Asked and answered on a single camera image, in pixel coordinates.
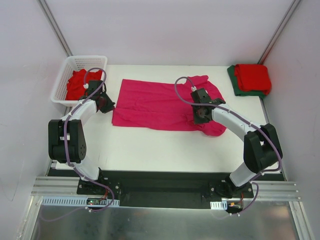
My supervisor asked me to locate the pink t shirt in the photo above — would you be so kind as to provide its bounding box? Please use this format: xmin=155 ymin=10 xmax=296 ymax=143
xmin=111 ymin=75 xmax=226 ymax=137

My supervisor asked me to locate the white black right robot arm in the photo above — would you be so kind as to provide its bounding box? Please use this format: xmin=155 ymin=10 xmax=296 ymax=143
xmin=190 ymin=87 xmax=283 ymax=198

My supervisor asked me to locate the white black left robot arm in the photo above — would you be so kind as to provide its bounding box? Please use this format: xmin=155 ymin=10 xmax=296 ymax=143
xmin=48 ymin=80 xmax=115 ymax=195

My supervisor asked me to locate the crumpled red t shirt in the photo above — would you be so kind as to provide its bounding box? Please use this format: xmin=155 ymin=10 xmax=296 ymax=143
xmin=65 ymin=69 xmax=103 ymax=101

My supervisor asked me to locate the folded green t shirt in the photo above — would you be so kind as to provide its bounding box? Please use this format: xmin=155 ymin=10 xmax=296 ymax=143
xmin=227 ymin=65 xmax=266 ymax=99

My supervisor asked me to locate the white plastic laundry basket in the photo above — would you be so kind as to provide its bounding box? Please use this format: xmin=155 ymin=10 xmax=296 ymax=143
xmin=50 ymin=55 xmax=108 ymax=107

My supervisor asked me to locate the folded red t shirt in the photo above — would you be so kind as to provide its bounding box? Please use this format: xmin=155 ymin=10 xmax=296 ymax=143
xmin=234 ymin=64 xmax=272 ymax=95

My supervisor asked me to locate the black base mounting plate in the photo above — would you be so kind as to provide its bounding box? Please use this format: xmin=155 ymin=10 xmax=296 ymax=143
xmin=76 ymin=169 xmax=258 ymax=208

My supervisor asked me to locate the right white slotted cable duct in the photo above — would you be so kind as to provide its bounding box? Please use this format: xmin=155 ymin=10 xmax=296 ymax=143
xmin=210 ymin=200 xmax=228 ymax=211

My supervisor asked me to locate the white slotted cable duct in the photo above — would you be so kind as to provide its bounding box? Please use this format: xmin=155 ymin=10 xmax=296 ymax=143
xmin=42 ymin=196 xmax=120 ymax=208
xmin=210 ymin=200 xmax=228 ymax=211

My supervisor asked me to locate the aluminium frame rail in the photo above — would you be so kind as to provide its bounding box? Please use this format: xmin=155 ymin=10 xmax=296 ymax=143
xmin=31 ymin=176 xmax=79 ymax=197

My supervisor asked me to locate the left white slotted cable duct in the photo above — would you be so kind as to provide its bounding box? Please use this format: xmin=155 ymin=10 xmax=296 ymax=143
xmin=42 ymin=196 xmax=120 ymax=208

